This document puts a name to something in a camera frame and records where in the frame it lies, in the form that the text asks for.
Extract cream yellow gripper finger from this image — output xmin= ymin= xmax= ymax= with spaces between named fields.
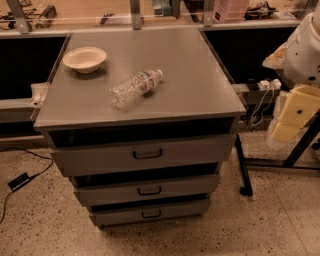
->
xmin=271 ymin=84 xmax=320 ymax=143

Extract grey top drawer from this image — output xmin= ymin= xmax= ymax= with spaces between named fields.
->
xmin=51 ymin=134 xmax=235 ymax=177

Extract grey drawer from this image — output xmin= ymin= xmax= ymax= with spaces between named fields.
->
xmin=51 ymin=134 xmax=235 ymax=177
xmin=74 ymin=174 xmax=220 ymax=206
xmin=89 ymin=198 xmax=210 ymax=227

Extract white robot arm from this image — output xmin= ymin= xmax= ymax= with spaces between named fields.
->
xmin=263 ymin=7 xmax=320 ymax=143

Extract grey drawer cabinet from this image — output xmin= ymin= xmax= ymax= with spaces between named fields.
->
xmin=35 ymin=28 xmax=245 ymax=228

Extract grey middle drawer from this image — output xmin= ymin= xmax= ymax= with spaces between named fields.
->
xmin=74 ymin=174 xmax=220 ymax=206

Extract grey bottom drawer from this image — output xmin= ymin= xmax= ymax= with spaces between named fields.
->
xmin=89 ymin=198 xmax=210 ymax=227

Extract white power plugs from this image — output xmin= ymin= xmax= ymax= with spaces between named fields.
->
xmin=258 ymin=79 xmax=282 ymax=90

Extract black metal stand leg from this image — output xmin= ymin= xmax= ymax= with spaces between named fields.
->
xmin=235 ymin=135 xmax=253 ymax=197

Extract pink plastic basket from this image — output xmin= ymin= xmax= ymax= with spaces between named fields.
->
xmin=213 ymin=0 xmax=249 ymax=22

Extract clear plastic water bottle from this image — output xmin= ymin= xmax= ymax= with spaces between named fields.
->
xmin=109 ymin=69 xmax=163 ymax=109

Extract white paper bowl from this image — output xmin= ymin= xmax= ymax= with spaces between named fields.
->
xmin=63 ymin=47 xmax=107 ymax=74

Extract metal shelf frame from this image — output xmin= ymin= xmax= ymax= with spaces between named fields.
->
xmin=0 ymin=0 xmax=320 ymax=38

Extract black power adapter with cable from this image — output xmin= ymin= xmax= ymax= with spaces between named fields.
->
xmin=0 ymin=147 xmax=54 ymax=224

